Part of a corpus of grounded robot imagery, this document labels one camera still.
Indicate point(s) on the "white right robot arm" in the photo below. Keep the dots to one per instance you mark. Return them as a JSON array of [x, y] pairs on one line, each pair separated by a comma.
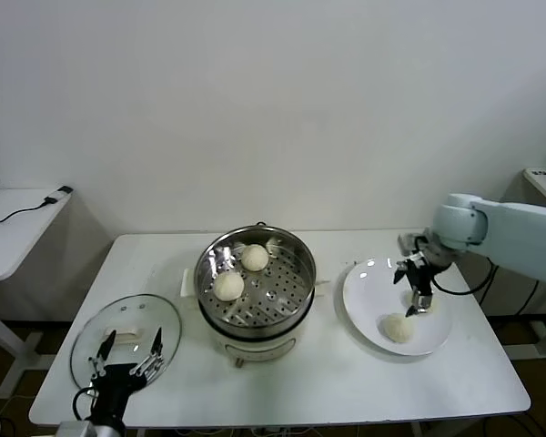
[[518, 236]]

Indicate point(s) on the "round glass lid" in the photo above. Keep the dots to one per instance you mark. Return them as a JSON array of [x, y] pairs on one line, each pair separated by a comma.
[[132, 309]]

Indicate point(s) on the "white round plate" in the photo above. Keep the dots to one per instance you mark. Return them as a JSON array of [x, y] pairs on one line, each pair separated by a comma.
[[368, 296]]

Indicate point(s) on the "white steamed baozi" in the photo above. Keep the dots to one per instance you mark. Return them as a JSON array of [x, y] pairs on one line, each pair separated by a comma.
[[397, 328], [434, 307], [255, 258], [229, 287]]

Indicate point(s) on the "cream electric cooker base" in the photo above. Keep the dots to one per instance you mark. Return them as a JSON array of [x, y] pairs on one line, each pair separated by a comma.
[[259, 348]]

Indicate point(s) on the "small black grey adapter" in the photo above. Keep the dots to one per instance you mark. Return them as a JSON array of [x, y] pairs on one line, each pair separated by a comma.
[[59, 193]]

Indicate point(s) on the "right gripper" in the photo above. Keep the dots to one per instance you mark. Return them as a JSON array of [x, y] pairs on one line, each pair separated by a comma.
[[432, 259]]

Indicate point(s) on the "white power strip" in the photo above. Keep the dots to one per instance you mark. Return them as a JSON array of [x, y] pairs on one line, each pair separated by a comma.
[[542, 173]]

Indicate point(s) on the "stainless steel steamer basket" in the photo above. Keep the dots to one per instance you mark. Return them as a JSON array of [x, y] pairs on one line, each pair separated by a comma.
[[282, 291]]

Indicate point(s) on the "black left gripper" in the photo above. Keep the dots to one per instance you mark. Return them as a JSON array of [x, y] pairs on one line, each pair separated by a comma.
[[116, 387]]

